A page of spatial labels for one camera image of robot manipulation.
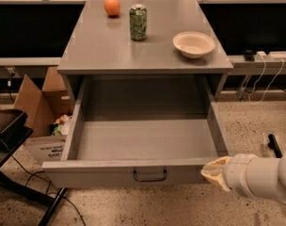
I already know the black stand at left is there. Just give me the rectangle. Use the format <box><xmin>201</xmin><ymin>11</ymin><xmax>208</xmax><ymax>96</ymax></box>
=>
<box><xmin>0</xmin><ymin>109</ymin><xmax>67</xmax><ymax>226</ymax></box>

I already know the grey drawer cabinet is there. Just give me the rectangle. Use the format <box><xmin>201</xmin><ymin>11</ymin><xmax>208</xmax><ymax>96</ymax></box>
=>
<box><xmin>58</xmin><ymin>0</ymin><xmax>232</xmax><ymax>102</ymax></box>

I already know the wall outlet with plug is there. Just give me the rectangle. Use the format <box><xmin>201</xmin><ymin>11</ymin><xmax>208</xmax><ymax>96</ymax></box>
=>
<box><xmin>6</xmin><ymin>67</ymin><xmax>20</xmax><ymax>78</ymax></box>

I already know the black floor cable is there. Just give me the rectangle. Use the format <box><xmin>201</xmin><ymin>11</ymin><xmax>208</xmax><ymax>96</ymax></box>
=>
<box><xmin>0</xmin><ymin>139</ymin><xmax>87</xmax><ymax>226</ymax></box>

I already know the trash in cardboard box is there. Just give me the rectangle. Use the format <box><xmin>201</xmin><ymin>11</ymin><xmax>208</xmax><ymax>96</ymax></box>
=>
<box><xmin>50</xmin><ymin>114</ymin><xmax>72</xmax><ymax>136</ymax></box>

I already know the white power strip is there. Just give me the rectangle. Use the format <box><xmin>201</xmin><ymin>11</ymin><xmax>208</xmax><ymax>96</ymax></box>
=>
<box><xmin>256</xmin><ymin>51</ymin><xmax>286</xmax><ymax>60</ymax></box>

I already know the white hanging cable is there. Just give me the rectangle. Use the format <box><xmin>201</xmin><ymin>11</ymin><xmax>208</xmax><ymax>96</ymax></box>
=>
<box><xmin>247</xmin><ymin>58</ymin><xmax>286</xmax><ymax>105</ymax></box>

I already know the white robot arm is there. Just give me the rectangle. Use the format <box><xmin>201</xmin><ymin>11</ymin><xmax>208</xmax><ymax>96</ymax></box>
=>
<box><xmin>200</xmin><ymin>153</ymin><xmax>286</xmax><ymax>206</ymax></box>

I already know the green soda can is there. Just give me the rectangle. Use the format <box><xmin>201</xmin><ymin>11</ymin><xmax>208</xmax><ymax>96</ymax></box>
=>
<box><xmin>129</xmin><ymin>4</ymin><xmax>147</xmax><ymax>40</ymax></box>

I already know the orange fruit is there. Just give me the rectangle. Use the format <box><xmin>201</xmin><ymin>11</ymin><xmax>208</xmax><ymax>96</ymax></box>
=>
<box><xmin>103</xmin><ymin>0</ymin><xmax>120</xmax><ymax>16</ymax></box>

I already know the brown cardboard box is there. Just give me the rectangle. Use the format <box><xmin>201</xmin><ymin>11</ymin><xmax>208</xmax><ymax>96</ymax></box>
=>
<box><xmin>14</xmin><ymin>67</ymin><xmax>73</xmax><ymax>164</ymax></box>

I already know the black adapter on ledge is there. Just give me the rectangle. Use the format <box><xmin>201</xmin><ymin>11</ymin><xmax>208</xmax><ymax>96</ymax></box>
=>
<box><xmin>243</xmin><ymin>50</ymin><xmax>255</xmax><ymax>61</ymax></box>

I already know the black top drawer handle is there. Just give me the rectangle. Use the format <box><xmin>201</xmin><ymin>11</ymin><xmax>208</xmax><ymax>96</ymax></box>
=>
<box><xmin>133</xmin><ymin>169</ymin><xmax>167</xmax><ymax>183</ymax></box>

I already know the white paper bowl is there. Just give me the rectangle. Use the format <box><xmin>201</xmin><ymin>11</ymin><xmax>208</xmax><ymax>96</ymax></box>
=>
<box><xmin>173</xmin><ymin>31</ymin><xmax>215</xmax><ymax>58</ymax></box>

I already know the black bar on floor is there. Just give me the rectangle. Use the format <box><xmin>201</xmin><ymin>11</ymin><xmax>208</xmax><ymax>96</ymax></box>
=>
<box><xmin>268</xmin><ymin>134</ymin><xmax>282</xmax><ymax>158</ymax></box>

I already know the grey top drawer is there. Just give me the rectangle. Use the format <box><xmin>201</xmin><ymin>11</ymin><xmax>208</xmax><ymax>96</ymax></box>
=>
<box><xmin>42</xmin><ymin>75</ymin><xmax>228</xmax><ymax>188</ymax></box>

